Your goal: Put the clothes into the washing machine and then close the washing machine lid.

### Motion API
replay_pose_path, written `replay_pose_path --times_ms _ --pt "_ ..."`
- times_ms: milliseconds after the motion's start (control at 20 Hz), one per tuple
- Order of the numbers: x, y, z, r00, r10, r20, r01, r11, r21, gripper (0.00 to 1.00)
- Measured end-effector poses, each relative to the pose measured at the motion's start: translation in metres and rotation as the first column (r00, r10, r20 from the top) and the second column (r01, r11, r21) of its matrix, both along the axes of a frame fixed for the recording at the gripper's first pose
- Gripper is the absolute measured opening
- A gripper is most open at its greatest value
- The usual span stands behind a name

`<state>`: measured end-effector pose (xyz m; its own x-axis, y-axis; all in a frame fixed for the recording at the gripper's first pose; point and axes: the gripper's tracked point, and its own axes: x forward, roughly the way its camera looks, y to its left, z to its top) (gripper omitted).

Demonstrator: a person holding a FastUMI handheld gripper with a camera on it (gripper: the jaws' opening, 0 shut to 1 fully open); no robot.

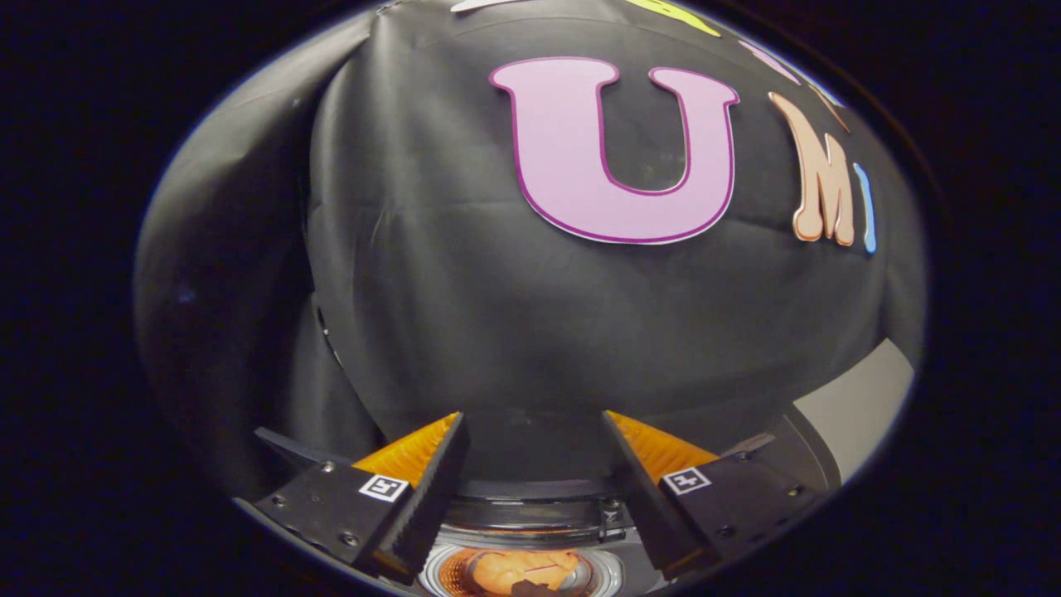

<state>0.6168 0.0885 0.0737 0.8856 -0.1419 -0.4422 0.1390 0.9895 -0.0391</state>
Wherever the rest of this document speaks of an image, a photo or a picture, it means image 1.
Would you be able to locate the yellow polo shirt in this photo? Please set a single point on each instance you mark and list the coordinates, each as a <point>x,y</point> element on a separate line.
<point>514,572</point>

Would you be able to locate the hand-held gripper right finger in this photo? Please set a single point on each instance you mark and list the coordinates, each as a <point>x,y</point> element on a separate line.
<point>638,506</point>

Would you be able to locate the black backdrop cloth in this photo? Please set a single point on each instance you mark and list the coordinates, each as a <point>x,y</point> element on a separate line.
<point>497,315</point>

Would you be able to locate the beige cabinet with grey frame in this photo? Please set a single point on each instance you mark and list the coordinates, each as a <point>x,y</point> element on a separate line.
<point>862,398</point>

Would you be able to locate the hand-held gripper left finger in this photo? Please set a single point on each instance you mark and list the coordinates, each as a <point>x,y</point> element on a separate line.
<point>431,506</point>

